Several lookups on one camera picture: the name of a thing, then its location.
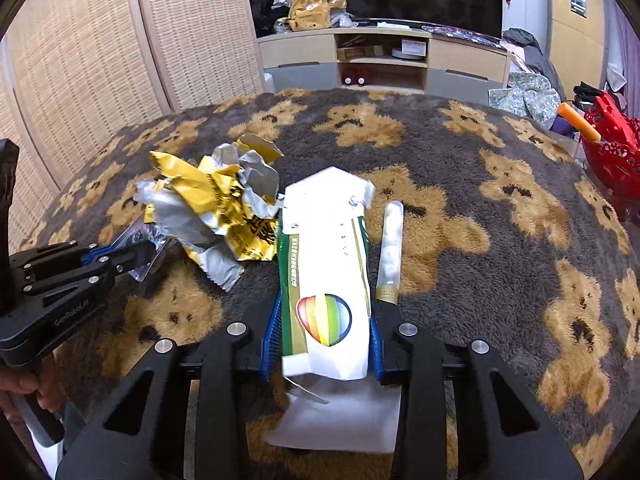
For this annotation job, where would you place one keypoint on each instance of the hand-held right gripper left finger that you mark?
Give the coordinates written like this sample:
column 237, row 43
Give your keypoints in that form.
column 270, row 340

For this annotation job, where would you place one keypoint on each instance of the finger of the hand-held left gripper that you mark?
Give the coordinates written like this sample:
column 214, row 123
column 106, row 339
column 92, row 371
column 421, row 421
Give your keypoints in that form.
column 60, row 255
column 75, row 280

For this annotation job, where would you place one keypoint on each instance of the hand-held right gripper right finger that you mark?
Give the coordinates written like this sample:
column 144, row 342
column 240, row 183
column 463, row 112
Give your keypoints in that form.
column 376, row 355

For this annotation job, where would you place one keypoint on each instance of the clear plastic wrapper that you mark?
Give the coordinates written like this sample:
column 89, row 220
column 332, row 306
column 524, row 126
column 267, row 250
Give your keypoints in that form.
column 137, row 272

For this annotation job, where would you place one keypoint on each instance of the white package with green stripe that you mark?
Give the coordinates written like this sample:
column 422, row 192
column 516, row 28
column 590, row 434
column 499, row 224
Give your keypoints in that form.
column 325, row 270

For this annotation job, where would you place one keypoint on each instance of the yellow foil wrapper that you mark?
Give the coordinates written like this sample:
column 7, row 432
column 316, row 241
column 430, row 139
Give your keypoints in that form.
column 220, row 195

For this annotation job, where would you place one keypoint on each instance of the person's left hand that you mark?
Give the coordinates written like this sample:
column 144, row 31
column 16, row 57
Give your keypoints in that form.
column 47, row 385

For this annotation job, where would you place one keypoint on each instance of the white paper sheet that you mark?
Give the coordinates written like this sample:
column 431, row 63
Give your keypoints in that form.
column 345, row 420

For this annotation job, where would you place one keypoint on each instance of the brown bear print blanket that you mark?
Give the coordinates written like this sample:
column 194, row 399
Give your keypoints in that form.
column 450, row 285

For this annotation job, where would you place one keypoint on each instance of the clear tube of cotton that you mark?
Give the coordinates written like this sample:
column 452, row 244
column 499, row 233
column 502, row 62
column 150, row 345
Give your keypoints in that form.
column 391, row 245

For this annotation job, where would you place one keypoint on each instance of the woven folding screen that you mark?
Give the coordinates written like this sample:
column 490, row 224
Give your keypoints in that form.
column 100, row 60

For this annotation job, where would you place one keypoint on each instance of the beige television stand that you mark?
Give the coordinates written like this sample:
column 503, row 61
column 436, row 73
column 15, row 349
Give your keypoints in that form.
column 295, row 55

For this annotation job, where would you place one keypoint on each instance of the green floral cloth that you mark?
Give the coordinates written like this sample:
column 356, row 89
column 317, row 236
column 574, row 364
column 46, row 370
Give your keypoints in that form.
column 525, row 97

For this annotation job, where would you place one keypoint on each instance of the brown flat box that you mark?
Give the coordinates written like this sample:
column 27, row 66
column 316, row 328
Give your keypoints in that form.
column 360, row 53

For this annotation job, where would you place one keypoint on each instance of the white round disc device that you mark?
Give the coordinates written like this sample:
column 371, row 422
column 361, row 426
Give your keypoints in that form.
column 409, row 50

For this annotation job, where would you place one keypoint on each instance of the red openwork basket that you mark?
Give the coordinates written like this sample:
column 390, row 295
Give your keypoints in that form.
column 615, row 160

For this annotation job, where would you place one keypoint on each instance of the orange tube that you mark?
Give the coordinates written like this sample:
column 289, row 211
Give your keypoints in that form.
column 579, row 122

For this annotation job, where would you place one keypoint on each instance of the yellow backpack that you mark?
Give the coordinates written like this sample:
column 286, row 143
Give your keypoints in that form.
column 310, row 12

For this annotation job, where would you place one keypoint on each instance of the dark patterned cushion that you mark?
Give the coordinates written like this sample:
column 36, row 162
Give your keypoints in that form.
column 465, row 35

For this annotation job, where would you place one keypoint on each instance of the black bag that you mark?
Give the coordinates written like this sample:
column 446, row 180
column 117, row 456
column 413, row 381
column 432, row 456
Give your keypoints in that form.
column 586, row 94

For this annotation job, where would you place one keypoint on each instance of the pile of grey clothes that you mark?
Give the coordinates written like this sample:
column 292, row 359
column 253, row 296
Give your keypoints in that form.
column 525, row 52

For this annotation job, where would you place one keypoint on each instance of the beige standing air conditioner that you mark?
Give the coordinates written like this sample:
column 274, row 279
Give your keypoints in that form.
column 565, row 50

